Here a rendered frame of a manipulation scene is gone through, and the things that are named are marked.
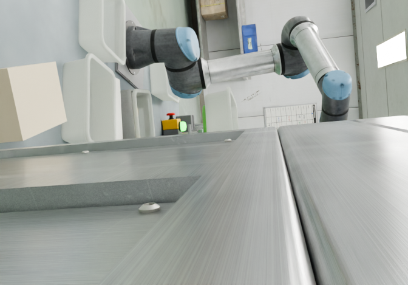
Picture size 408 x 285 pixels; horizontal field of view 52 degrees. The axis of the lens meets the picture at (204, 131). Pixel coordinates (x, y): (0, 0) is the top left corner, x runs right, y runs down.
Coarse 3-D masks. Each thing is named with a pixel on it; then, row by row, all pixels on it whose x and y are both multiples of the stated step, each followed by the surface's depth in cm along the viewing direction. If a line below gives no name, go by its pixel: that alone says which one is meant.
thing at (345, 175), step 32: (288, 128) 48; (320, 128) 43; (352, 128) 39; (384, 128) 36; (288, 160) 23; (320, 160) 20; (352, 160) 20; (384, 160) 19; (320, 192) 14; (352, 192) 13; (384, 192) 13; (320, 224) 10; (352, 224) 10; (384, 224) 10; (320, 256) 9; (352, 256) 8; (384, 256) 8
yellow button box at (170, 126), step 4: (164, 120) 185; (168, 120) 184; (172, 120) 184; (176, 120) 184; (164, 124) 185; (168, 124) 184; (172, 124) 184; (176, 124) 184; (164, 128) 185; (168, 128) 184; (172, 128) 184; (176, 128) 184; (164, 132) 185; (168, 132) 185; (172, 132) 184; (176, 132) 184; (180, 132) 188
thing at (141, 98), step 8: (136, 96) 139; (144, 96) 140; (136, 104) 124; (144, 104) 140; (136, 112) 124; (144, 112) 140; (152, 112) 141; (136, 120) 125; (144, 120) 141; (152, 120) 141; (136, 128) 125; (144, 128) 141; (152, 128) 141; (136, 136) 126; (144, 136) 141; (152, 136) 141
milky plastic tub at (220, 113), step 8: (208, 96) 119; (216, 96) 119; (224, 96) 118; (232, 96) 126; (208, 104) 119; (216, 104) 118; (224, 104) 118; (232, 104) 134; (208, 112) 118; (216, 112) 118; (224, 112) 117; (232, 112) 137; (208, 120) 118; (216, 120) 117; (224, 120) 117; (232, 120) 137; (208, 128) 118; (216, 128) 117; (224, 128) 116; (232, 128) 115
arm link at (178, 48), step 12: (156, 36) 141; (168, 36) 140; (180, 36) 139; (192, 36) 142; (156, 48) 141; (168, 48) 140; (180, 48) 139; (192, 48) 141; (168, 60) 144; (180, 60) 143; (192, 60) 144
